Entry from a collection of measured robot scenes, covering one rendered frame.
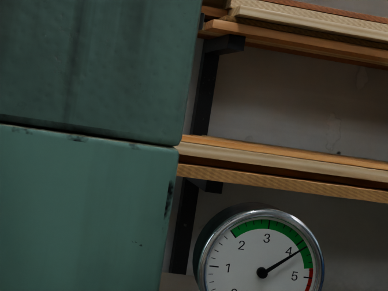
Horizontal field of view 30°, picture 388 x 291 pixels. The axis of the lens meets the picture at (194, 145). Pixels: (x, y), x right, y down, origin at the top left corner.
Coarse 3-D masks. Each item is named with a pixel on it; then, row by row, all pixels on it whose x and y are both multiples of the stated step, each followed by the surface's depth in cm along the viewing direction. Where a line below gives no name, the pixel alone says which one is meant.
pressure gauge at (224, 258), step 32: (224, 224) 35; (256, 224) 35; (288, 224) 35; (224, 256) 35; (256, 256) 35; (320, 256) 35; (224, 288) 35; (256, 288) 35; (288, 288) 35; (320, 288) 35
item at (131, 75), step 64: (0, 0) 39; (64, 0) 39; (128, 0) 40; (192, 0) 40; (0, 64) 39; (64, 64) 39; (128, 64) 40; (192, 64) 41; (64, 128) 40; (128, 128) 40
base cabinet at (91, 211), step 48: (0, 144) 39; (48, 144) 40; (96, 144) 40; (144, 144) 40; (0, 192) 39; (48, 192) 40; (96, 192) 40; (144, 192) 40; (0, 240) 40; (48, 240) 40; (96, 240) 40; (144, 240) 41; (0, 288) 40; (48, 288) 40; (96, 288) 40; (144, 288) 41
